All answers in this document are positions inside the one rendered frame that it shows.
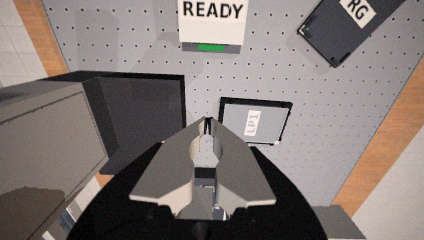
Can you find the grey rectangular panel with label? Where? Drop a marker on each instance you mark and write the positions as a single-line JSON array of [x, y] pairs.
[[255, 123]]

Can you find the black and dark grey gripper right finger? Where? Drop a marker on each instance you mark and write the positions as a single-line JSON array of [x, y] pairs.
[[245, 177]]

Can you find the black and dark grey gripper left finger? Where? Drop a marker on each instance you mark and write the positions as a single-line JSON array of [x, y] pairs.
[[164, 174]]

